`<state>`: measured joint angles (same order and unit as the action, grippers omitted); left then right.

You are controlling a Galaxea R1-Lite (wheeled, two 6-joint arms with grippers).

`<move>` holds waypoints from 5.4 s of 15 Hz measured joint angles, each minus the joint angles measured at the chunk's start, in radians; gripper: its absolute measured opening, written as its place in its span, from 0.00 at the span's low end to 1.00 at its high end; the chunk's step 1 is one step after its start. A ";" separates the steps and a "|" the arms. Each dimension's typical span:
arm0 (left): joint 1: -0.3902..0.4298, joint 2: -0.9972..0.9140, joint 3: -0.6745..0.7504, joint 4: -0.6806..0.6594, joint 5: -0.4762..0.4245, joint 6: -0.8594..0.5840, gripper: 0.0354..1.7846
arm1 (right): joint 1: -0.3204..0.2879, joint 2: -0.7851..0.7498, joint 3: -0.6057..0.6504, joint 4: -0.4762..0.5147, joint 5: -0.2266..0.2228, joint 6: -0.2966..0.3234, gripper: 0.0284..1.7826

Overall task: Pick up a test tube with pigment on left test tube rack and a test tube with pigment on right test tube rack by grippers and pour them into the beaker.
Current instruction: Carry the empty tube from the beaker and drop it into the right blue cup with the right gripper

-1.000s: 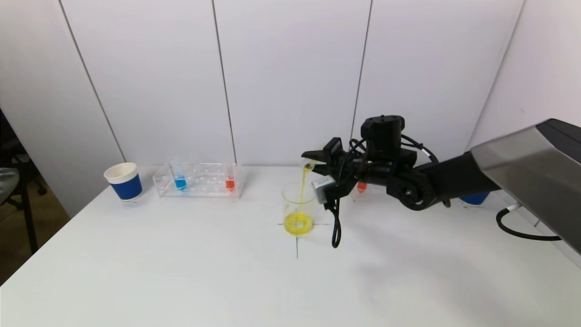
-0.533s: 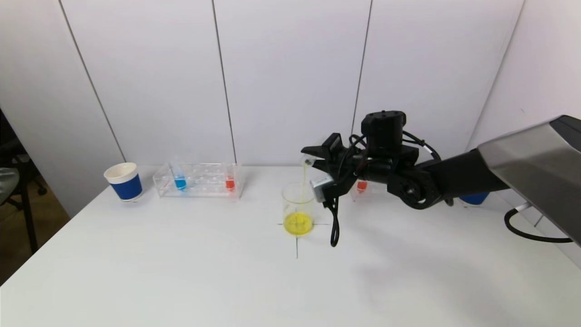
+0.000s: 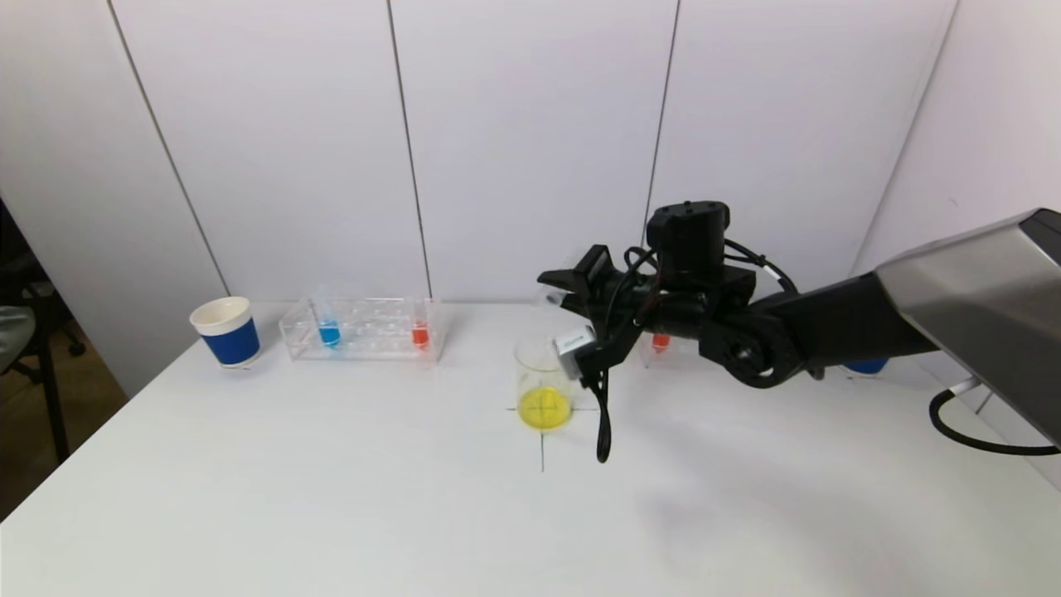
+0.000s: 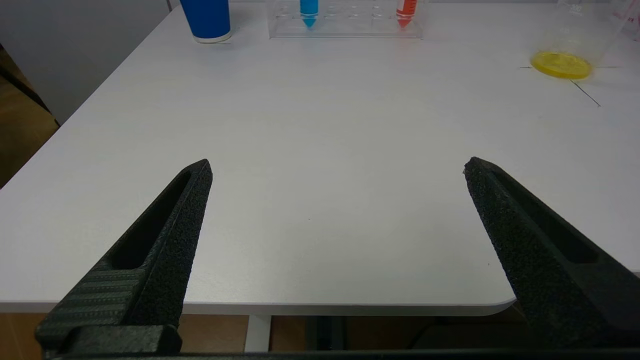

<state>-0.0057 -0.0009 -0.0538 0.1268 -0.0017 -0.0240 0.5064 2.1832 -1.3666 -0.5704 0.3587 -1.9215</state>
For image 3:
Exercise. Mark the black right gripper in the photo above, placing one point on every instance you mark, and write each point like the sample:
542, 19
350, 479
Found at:
593, 269

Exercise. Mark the test tube with yellow pigment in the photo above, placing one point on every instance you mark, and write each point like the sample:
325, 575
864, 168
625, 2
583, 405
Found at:
554, 298

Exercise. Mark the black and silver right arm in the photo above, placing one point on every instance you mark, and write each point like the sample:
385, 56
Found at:
829, 332

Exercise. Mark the clear acrylic test tube rack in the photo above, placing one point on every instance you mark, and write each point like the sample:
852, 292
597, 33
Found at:
645, 355
373, 336

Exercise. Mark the test tube with red pigment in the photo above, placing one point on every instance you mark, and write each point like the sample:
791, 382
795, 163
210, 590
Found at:
661, 340
419, 336

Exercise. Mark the clear glass beaker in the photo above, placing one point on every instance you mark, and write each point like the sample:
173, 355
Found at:
543, 406

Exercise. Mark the test tube with blue pigment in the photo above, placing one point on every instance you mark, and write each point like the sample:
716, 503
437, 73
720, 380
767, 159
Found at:
329, 334

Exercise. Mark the blue and white paper cup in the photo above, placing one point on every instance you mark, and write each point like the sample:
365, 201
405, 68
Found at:
866, 366
232, 342

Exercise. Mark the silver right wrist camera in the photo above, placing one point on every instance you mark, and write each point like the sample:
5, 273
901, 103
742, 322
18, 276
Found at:
574, 348

